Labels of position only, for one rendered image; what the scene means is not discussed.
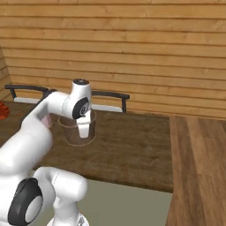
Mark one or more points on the small pink object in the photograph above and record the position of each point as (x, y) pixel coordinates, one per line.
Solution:
(47, 121)

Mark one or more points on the red round object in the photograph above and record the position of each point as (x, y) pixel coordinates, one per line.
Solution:
(3, 111)

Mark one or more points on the brown round basket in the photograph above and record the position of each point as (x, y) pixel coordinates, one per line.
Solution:
(70, 132)

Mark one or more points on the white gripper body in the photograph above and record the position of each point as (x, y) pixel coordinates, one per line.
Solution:
(84, 127)

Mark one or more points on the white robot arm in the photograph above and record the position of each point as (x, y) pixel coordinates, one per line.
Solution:
(28, 141)

